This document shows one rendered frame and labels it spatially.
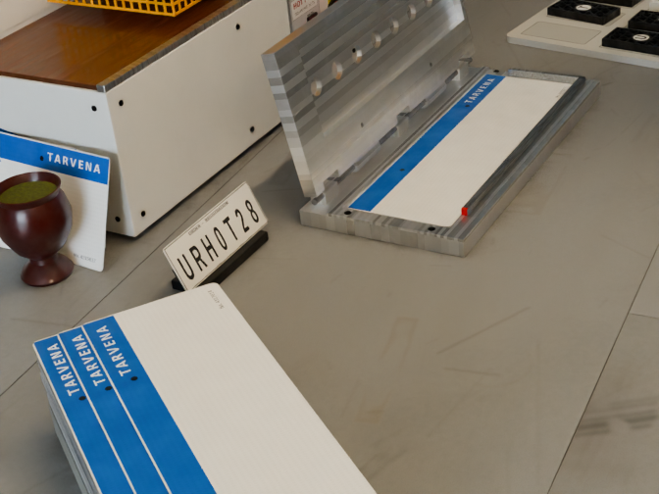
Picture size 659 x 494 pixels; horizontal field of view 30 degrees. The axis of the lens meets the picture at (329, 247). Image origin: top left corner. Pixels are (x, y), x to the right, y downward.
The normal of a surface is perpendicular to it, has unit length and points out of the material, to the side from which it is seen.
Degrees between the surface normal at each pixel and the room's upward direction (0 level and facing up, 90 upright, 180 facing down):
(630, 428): 0
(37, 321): 0
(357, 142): 78
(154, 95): 90
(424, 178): 0
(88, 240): 69
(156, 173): 90
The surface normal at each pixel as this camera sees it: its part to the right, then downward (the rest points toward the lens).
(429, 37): 0.83, 0.00
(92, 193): -0.55, 0.14
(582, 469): -0.10, -0.86
